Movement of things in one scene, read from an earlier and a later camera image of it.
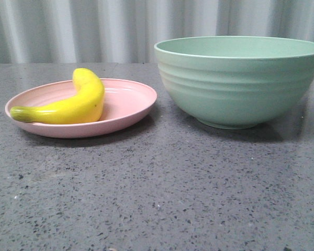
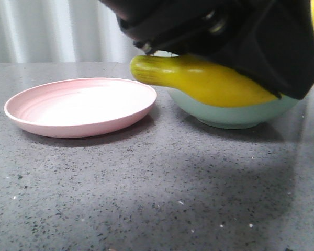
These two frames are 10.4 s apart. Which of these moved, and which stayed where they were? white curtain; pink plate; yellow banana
Moved: yellow banana
Stayed: pink plate; white curtain
